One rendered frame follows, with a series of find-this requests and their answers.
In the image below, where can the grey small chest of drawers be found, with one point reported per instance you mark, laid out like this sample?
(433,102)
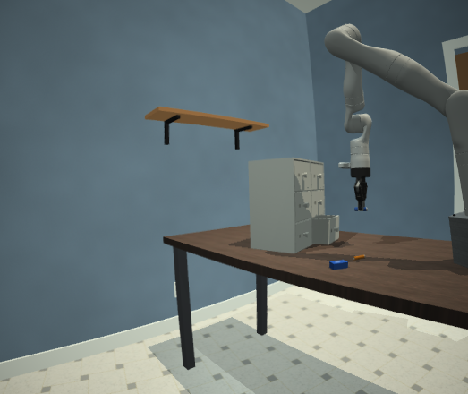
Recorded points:
(272,205)

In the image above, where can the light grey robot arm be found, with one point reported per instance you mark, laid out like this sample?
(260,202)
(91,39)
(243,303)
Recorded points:
(405,74)

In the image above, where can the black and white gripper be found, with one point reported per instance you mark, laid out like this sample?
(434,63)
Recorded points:
(360,187)

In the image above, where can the blue rectangular block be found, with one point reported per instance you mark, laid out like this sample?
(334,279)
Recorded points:
(337,265)

